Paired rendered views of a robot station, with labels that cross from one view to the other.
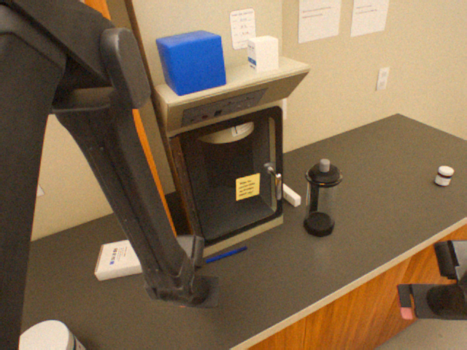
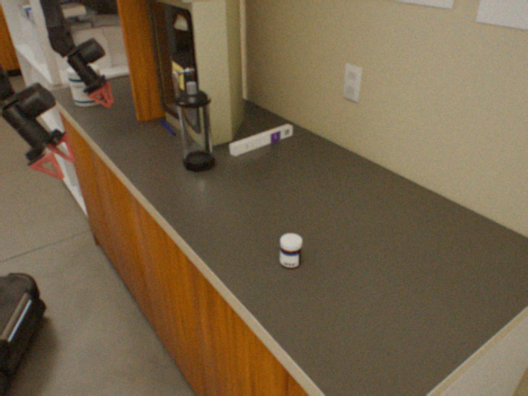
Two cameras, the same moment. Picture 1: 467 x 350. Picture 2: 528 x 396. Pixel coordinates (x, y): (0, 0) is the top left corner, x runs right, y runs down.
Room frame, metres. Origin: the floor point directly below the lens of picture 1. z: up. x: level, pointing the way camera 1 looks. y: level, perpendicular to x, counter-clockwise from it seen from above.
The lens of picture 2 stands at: (0.59, -1.52, 1.59)
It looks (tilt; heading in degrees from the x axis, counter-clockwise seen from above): 32 degrees down; 75
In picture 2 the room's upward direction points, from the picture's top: straight up
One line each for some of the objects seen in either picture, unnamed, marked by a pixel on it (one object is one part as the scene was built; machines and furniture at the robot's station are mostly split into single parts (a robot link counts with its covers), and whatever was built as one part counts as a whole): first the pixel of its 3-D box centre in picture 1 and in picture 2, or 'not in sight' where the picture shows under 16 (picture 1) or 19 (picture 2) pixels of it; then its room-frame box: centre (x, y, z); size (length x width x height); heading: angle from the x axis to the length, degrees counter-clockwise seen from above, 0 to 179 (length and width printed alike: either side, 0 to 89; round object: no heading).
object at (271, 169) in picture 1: (275, 183); (181, 83); (0.68, -0.12, 1.17); 0.05 x 0.03 x 0.10; 21
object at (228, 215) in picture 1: (237, 183); (174, 67); (0.67, -0.01, 1.19); 0.30 x 0.01 x 0.40; 111
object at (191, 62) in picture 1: (190, 61); not in sight; (0.59, 0.05, 1.56); 0.10 x 0.10 x 0.09; 21
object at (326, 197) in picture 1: (321, 200); (196, 130); (0.69, -0.27, 1.06); 0.11 x 0.11 x 0.21
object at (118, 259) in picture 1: (124, 257); not in sight; (0.64, 0.39, 0.96); 0.16 x 0.12 x 0.04; 95
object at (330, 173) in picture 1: (324, 170); (192, 93); (0.69, -0.27, 1.18); 0.09 x 0.09 x 0.07
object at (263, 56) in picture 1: (262, 53); not in sight; (0.65, -0.09, 1.54); 0.05 x 0.05 x 0.06; 14
